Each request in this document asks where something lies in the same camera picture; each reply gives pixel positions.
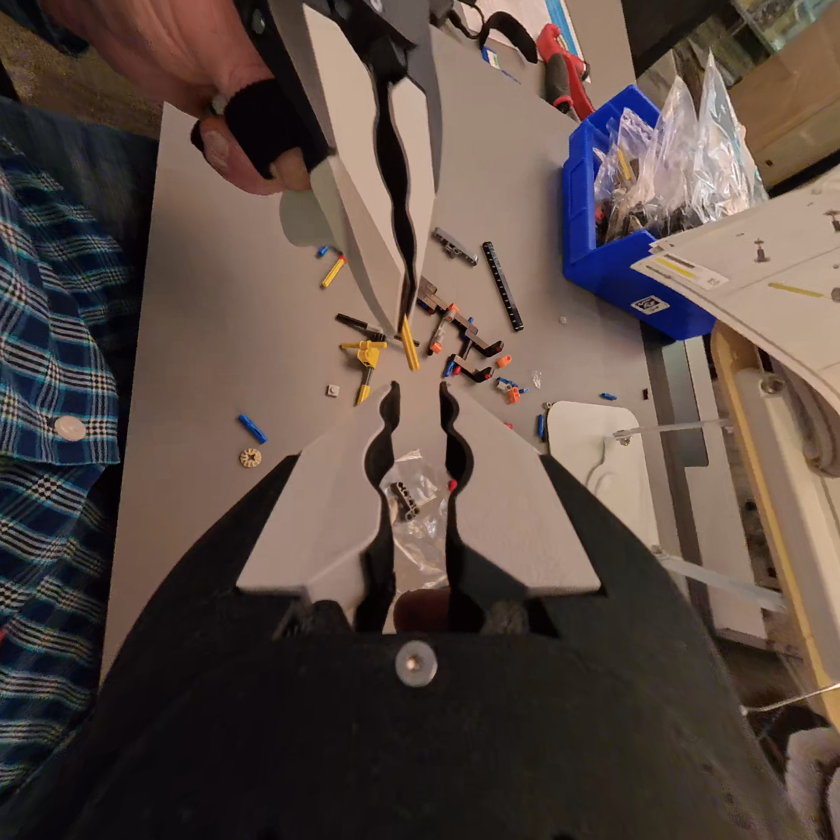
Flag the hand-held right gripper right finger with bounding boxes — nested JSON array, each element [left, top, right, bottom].
[[438, 381, 606, 627]]

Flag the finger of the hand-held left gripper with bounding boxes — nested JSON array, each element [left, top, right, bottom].
[[303, 8, 413, 334], [374, 72, 444, 322]]

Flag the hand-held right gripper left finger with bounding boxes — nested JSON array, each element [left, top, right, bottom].
[[235, 381, 403, 632]]

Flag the dark grey lego beam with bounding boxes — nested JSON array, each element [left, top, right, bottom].
[[432, 227, 480, 266]]

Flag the scattered blue lego pins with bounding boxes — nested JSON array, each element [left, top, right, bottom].
[[238, 377, 618, 446]]

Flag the black long lego beam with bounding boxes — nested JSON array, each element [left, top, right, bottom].
[[482, 241, 525, 332]]

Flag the grey lego actuator orange ends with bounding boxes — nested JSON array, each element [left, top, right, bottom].
[[428, 303, 458, 357]]

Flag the yellow black lego joint assembly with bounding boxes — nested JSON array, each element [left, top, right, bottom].
[[335, 313, 422, 406]]

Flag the pile of lego part bags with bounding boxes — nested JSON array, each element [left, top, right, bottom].
[[594, 49, 769, 247]]

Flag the lego instruction booklet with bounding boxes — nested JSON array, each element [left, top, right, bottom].
[[630, 171, 840, 395]]

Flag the person's left hand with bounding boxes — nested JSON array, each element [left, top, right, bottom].
[[38, 0, 312, 198]]

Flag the clear plastic bag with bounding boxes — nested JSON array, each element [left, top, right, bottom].
[[387, 448, 454, 588]]

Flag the white book stand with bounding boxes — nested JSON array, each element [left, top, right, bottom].
[[546, 322, 840, 723]]

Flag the small blue label strip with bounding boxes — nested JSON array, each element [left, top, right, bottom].
[[481, 46, 522, 85]]

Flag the red plastic tool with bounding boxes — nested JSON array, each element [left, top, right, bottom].
[[536, 23, 597, 119]]

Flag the printed paper sheet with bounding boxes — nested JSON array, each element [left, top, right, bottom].
[[472, 0, 592, 83]]

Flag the blue plastic bin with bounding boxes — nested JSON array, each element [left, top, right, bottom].
[[561, 84, 716, 341]]

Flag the person's torso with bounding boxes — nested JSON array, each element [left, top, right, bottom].
[[0, 98, 158, 788]]

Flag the black velcro strap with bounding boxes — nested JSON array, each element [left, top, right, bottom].
[[453, 10, 540, 63]]

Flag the black lego frame assembly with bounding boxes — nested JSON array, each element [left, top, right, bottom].
[[319, 246, 508, 386]]

